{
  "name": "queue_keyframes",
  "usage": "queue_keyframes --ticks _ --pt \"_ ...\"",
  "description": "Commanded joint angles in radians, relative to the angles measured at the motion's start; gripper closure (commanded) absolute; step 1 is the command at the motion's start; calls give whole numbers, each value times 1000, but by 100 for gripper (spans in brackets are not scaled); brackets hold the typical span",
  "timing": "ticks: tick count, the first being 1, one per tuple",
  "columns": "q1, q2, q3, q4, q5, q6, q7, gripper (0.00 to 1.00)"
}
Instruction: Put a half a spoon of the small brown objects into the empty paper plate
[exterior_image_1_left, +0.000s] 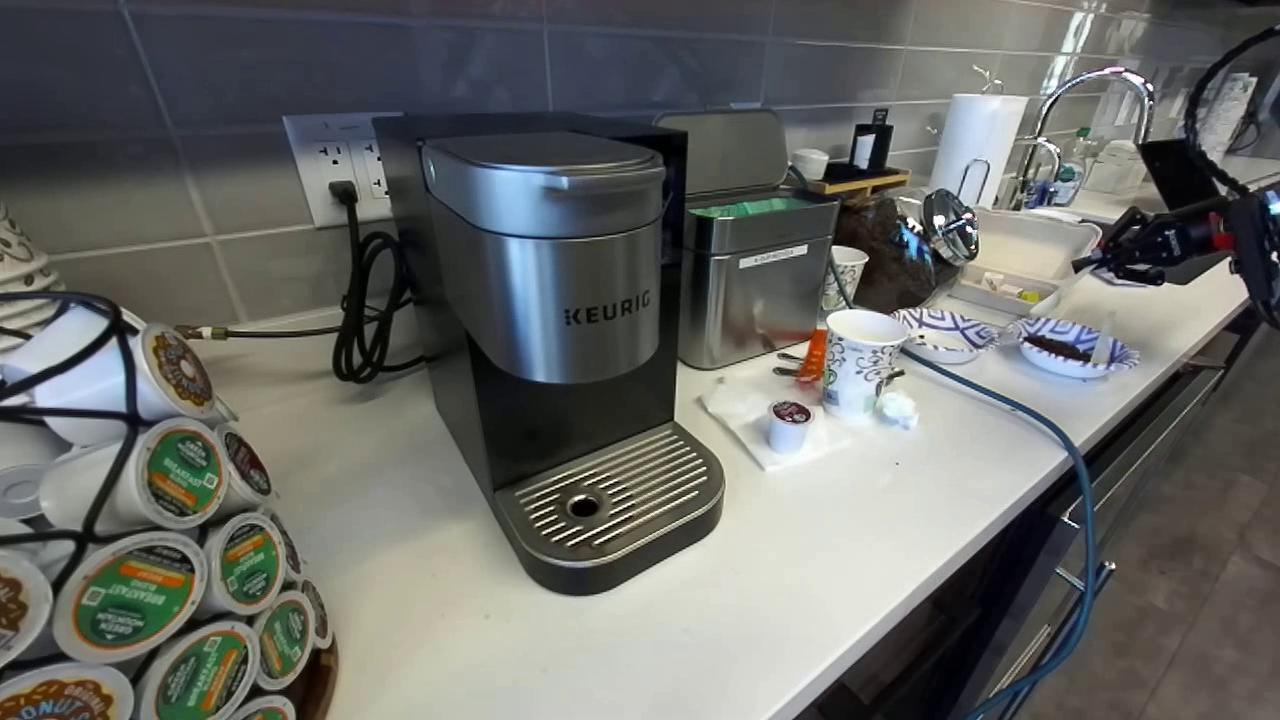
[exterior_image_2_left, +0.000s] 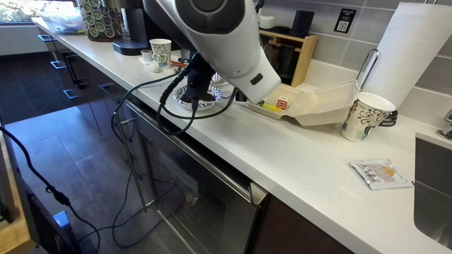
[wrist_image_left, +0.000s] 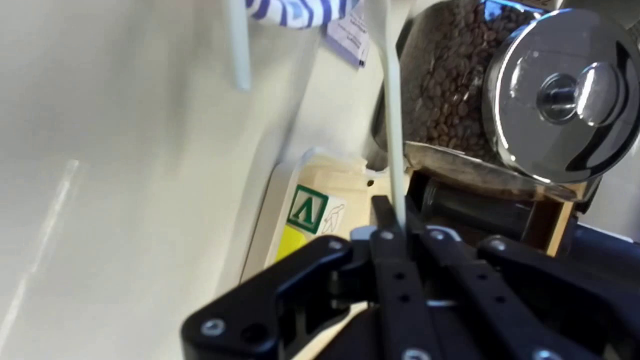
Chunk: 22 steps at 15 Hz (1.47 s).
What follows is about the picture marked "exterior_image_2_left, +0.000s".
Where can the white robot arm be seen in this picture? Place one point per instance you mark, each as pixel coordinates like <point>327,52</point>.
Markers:
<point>221,36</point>

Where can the blue patterned paper plate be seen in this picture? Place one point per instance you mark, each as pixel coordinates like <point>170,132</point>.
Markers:
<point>207,108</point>

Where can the pile of small brown objects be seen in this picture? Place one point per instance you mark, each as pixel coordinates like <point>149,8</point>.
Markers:
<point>207,97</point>

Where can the glass front undercounter appliance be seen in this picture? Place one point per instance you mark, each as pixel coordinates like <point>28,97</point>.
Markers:
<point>213,220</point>

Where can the white ceramic mug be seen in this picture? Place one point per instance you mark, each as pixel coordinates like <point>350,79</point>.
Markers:
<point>162,52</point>

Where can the white foam clamshell container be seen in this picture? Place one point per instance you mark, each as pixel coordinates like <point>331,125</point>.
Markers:
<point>326,100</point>

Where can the wooden countertop organizer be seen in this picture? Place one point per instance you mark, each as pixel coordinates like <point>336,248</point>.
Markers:
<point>309,56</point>

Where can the small white mug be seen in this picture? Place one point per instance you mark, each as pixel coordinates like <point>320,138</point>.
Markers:
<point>268,21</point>

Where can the black box on organizer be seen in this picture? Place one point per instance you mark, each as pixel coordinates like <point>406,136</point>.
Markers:
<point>303,22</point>

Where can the dark base cabinet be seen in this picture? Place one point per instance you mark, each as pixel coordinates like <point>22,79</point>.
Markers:
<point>302,234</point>

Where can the silver black Keurig coffee machine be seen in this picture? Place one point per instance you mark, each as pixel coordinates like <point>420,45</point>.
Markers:
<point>135,22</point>

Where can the metal paper towel holder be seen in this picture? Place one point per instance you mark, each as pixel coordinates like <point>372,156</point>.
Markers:
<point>367,64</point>

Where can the clear printed sachet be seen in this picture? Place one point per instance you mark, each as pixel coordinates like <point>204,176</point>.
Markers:
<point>379,173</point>

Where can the black QR code sign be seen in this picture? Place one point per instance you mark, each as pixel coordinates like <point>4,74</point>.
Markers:
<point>345,19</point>

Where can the clear plastic bag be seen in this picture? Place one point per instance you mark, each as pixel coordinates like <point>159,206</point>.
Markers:
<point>64,15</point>

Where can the white paper towel roll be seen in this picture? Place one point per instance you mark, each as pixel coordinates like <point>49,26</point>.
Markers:
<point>410,46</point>

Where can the black equipment case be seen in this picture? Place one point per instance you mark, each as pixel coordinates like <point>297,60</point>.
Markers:
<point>43,225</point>

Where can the steel sink basin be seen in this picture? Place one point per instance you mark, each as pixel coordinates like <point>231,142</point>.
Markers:
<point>433,187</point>

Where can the chrome sink faucet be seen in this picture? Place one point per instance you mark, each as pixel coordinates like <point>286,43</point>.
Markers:
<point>447,127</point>

